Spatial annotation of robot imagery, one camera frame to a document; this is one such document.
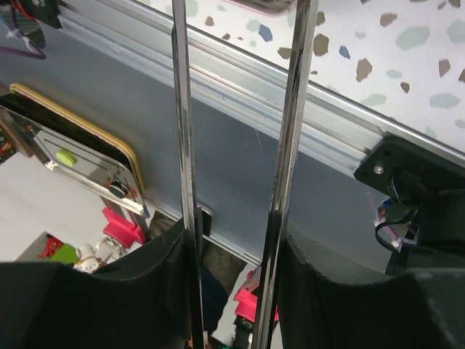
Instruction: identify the square cookie tin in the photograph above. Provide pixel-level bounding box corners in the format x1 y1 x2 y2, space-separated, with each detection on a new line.
231 0 296 15

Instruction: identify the black foot pad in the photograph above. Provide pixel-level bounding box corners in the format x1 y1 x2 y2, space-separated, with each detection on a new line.
198 206 213 236

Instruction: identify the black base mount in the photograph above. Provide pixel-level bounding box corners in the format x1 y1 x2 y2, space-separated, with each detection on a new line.
10 0 62 29
355 137 464 276

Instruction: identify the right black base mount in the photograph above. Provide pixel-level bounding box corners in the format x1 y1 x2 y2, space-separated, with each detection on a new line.
355 137 464 276

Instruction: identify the pink plastic block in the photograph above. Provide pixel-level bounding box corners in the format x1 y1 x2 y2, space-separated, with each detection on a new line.
102 207 147 249

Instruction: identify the yellow object below table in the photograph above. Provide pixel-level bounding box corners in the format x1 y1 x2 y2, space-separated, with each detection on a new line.
9 83 145 194

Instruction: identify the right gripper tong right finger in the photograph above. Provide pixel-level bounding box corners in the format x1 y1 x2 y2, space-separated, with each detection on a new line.
252 1 464 348

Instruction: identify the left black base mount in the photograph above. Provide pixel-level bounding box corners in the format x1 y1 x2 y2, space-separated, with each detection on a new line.
10 0 62 29

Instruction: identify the aluminium mounting rail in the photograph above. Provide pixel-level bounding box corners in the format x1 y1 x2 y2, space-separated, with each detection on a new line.
60 1 464 175

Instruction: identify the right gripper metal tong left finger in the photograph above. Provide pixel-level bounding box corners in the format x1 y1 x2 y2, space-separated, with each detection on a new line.
1 1 205 348

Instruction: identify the mirror tray below table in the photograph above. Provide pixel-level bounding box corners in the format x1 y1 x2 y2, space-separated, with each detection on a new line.
1 102 149 218

